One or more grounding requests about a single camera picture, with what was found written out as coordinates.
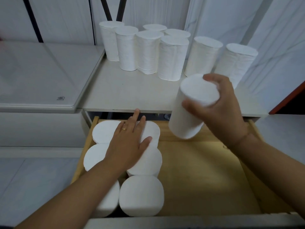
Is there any person's right hand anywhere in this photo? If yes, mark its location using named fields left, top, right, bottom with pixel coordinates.
left=182, top=73, right=251, bottom=150

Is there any person's left hand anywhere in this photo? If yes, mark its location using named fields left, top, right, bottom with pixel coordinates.
left=103, top=108, right=153, bottom=175

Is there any white toilet paper roll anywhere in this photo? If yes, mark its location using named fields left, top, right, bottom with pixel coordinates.
left=168, top=74, right=220, bottom=140

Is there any person's right forearm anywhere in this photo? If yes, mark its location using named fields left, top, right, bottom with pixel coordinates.
left=230, top=133, right=305, bottom=218

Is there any person's left forearm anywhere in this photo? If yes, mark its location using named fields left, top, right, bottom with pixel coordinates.
left=14, top=162, right=130, bottom=229

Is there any packed batch of white tissue rolls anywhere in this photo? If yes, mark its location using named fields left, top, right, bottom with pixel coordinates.
left=83, top=120, right=165, bottom=218

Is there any row of standing white tissue rolls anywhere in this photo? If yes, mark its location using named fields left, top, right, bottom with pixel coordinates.
left=99, top=21, right=259, bottom=90

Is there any thin brown wrist band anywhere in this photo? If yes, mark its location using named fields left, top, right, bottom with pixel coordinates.
left=227, top=132, right=251, bottom=150

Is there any light wooden drawer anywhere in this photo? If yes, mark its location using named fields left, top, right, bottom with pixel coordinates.
left=71, top=116, right=305, bottom=229

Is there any black metal bar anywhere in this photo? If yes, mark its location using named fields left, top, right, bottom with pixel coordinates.
left=100, top=0, right=112, bottom=21
left=22, top=0, right=44, bottom=43
left=116, top=0, right=128, bottom=22

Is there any red-brown door frame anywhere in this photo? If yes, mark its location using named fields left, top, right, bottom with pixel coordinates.
left=269, top=81, right=305, bottom=115

